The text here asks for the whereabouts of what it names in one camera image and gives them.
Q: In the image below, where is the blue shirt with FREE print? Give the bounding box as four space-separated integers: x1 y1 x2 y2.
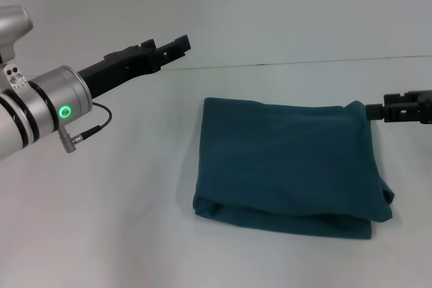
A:
192 96 396 241

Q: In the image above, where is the left arm plug with cable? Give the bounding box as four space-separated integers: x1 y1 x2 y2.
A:
57 101 113 154

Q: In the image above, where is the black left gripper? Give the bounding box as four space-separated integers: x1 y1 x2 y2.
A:
77 34 192 100

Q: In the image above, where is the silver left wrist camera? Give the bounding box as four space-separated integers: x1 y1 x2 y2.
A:
0 5 34 92

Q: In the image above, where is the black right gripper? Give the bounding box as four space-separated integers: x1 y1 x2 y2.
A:
365 90 432 126

